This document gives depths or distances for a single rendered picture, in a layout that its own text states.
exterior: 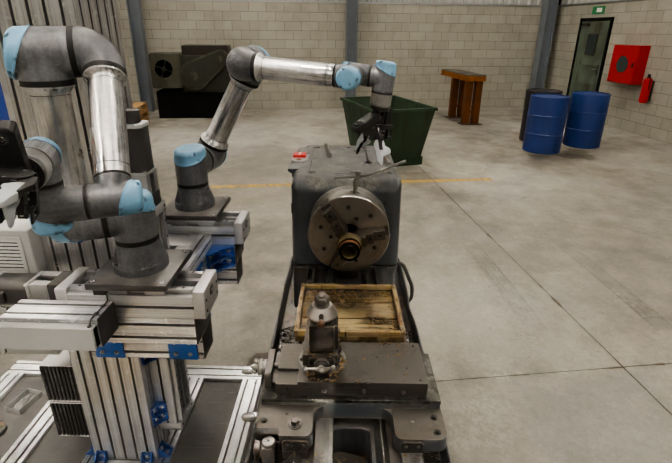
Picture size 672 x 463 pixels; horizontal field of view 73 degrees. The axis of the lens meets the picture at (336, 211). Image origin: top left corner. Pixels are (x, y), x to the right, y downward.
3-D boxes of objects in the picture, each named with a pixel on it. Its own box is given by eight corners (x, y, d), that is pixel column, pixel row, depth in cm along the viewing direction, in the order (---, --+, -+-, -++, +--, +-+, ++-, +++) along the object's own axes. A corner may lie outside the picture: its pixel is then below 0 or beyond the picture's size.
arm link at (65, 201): (89, 233, 95) (79, 184, 91) (27, 241, 92) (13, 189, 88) (94, 219, 102) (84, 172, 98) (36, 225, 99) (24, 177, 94)
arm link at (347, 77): (214, 45, 149) (360, 61, 142) (228, 44, 159) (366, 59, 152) (214, 81, 154) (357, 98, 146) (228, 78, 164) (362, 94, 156)
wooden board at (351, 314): (301, 292, 176) (301, 282, 174) (394, 293, 175) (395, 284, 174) (294, 341, 148) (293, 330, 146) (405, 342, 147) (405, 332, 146)
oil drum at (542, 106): (515, 146, 776) (523, 93, 744) (547, 145, 783) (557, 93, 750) (532, 155, 721) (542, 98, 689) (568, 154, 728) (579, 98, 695)
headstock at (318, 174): (299, 213, 251) (297, 143, 237) (385, 214, 251) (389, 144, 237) (287, 264, 196) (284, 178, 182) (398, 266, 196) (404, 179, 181)
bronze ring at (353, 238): (336, 229, 167) (336, 240, 158) (362, 229, 167) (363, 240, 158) (336, 252, 170) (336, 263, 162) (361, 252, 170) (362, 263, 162)
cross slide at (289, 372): (271, 353, 133) (270, 341, 131) (418, 355, 133) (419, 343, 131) (261, 396, 117) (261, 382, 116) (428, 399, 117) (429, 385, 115)
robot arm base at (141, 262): (103, 277, 126) (96, 245, 122) (128, 253, 140) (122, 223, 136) (157, 279, 125) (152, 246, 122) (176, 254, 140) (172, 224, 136)
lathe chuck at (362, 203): (305, 255, 187) (313, 183, 175) (381, 264, 188) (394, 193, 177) (303, 266, 179) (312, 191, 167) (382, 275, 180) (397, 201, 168)
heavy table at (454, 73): (436, 112, 1097) (440, 69, 1060) (454, 112, 1102) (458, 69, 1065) (461, 125, 949) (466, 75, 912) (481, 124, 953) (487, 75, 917)
